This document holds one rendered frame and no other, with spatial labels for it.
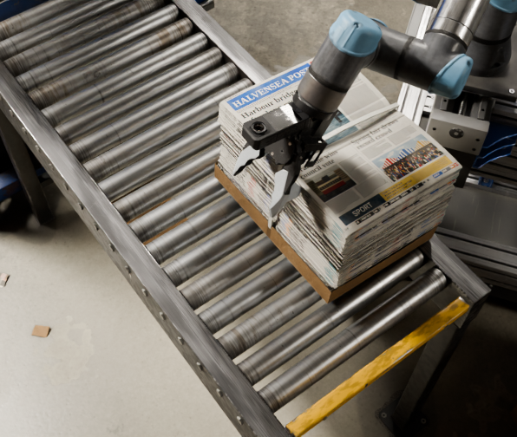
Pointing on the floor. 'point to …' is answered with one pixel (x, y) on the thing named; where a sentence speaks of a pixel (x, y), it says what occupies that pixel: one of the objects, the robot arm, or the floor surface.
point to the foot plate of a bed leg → (397, 423)
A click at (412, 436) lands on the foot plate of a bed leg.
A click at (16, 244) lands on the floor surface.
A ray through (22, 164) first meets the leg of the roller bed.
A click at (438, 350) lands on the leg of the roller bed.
